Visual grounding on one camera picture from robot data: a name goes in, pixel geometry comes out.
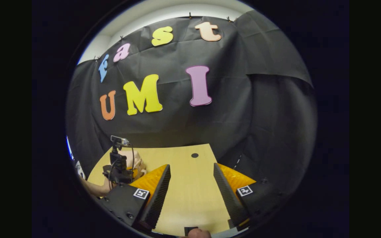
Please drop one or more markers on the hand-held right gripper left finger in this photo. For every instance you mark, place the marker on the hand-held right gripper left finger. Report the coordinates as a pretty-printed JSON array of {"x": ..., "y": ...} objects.
[{"x": 157, "y": 198}]

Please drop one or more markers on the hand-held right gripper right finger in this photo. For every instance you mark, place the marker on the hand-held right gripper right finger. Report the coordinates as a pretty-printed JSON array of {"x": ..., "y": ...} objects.
[{"x": 227, "y": 195}]

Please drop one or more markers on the white patterned object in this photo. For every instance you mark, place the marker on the white patterned object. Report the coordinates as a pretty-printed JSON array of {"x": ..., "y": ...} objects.
[{"x": 79, "y": 170}]

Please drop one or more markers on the lit computer screen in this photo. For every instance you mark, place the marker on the lit computer screen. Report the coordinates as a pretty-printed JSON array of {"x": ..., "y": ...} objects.
[{"x": 69, "y": 147}]

